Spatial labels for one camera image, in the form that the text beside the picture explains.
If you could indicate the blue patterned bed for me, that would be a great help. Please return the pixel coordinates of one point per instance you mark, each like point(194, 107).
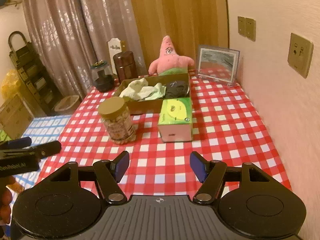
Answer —
point(45, 127)

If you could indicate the pink starfish plush toy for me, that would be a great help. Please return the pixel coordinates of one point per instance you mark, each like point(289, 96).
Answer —
point(170, 60)

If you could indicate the clear picture frame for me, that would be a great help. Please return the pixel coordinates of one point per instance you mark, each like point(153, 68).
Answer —
point(217, 65)

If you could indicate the large beige wall socket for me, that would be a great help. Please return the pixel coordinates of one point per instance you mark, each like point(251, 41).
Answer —
point(300, 55)

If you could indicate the yellow green garment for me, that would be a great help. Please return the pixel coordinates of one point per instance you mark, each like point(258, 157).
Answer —
point(175, 110)

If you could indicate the light green cloth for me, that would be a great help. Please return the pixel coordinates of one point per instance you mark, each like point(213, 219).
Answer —
point(155, 91)

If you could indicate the yellow plastic bag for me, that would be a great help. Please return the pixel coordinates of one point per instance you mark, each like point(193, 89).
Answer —
point(10, 83)

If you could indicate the red white checked tablecloth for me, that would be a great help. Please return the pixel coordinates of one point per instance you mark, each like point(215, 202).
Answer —
point(225, 130)

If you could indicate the person's left hand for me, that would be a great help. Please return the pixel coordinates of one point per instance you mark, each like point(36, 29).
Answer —
point(5, 197)

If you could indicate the black cloth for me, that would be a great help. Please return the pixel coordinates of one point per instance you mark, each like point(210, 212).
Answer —
point(175, 90)

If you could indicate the brown cardboard box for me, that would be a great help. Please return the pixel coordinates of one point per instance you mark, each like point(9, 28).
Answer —
point(147, 106)

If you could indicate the black metal shelf rack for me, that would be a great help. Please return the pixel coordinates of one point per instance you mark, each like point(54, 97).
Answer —
point(32, 80)

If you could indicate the white chair back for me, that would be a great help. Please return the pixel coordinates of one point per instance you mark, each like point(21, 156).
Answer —
point(115, 46)

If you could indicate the beige patterned curtain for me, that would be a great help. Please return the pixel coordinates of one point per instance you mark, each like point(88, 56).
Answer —
point(107, 10)
point(57, 30)

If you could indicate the white cloth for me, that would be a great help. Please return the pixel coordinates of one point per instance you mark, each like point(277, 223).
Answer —
point(135, 88)

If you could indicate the beige wastebasket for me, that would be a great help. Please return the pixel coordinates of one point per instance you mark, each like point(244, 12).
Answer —
point(66, 103)

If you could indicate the cardboard carton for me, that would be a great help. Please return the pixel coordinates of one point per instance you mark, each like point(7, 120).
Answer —
point(15, 117)

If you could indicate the wooden door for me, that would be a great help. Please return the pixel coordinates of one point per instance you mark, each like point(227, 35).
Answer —
point(180, 10)

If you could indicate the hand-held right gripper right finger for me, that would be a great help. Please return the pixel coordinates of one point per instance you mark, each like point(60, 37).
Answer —
point(197, 166)

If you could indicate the nut jar with gold lid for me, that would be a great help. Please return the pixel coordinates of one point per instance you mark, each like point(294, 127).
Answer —
point(117, 127)

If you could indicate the brown cylindrical canister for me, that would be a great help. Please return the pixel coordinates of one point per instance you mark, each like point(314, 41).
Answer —
point(125, 66)

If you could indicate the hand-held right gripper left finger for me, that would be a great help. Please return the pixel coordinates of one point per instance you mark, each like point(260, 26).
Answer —
point(122, 165)

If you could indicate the glass jar with dark base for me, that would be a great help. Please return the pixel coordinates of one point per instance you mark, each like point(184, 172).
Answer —
point(102, 82)

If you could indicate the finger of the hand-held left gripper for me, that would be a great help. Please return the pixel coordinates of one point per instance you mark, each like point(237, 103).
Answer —
point(20, 142)
point(45, 148)

